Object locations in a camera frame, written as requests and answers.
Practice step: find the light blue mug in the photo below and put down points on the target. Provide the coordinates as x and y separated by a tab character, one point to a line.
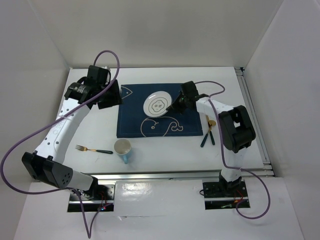
123	149

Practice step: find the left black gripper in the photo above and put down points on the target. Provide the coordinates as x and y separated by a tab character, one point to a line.
116	98

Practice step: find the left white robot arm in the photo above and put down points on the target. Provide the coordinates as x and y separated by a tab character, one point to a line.
45	164

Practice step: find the white plate blue rim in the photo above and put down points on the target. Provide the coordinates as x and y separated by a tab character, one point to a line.
156	104

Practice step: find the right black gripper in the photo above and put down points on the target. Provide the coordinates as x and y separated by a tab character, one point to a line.
176	104

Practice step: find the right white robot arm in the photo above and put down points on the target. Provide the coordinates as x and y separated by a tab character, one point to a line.
235	128

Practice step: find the gold fork dark handle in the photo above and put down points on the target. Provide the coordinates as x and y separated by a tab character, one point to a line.
85	149

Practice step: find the aluminium table frame rail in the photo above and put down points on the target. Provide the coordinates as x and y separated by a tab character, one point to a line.
165	157

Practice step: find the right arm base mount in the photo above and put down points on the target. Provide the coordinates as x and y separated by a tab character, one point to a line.
217	198

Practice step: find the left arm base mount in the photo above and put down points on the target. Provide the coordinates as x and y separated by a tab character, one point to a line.
103	199

